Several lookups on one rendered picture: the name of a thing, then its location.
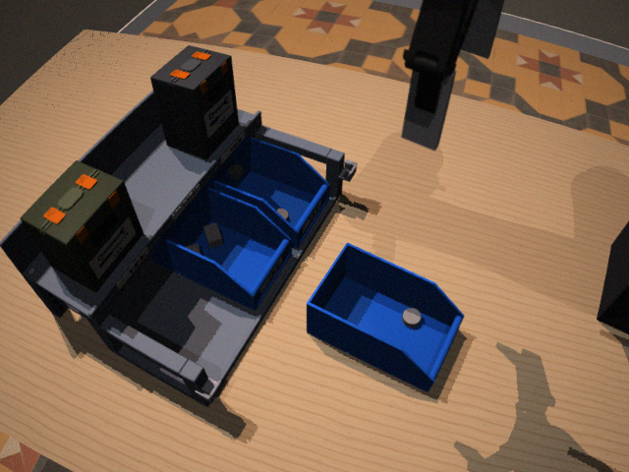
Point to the blue bin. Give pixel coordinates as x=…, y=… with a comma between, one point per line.
x=372, y=293
x=274, y=177
x=254, y=248

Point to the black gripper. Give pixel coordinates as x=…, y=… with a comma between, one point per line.
x=432, y=56

